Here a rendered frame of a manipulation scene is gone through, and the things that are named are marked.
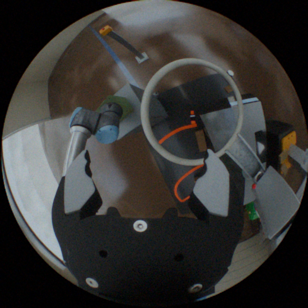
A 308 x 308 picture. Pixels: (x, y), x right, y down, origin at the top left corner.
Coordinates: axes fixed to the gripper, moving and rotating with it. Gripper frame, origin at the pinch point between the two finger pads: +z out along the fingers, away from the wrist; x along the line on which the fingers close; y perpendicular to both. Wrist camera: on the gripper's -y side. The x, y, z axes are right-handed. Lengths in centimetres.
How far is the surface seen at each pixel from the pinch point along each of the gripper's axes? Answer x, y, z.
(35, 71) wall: -582, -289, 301
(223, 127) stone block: 60, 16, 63
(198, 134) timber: 67, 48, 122
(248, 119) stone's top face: 76, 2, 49
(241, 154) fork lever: 51, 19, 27
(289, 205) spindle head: 59, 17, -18
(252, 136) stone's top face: 82, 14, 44
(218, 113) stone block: 55, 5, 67
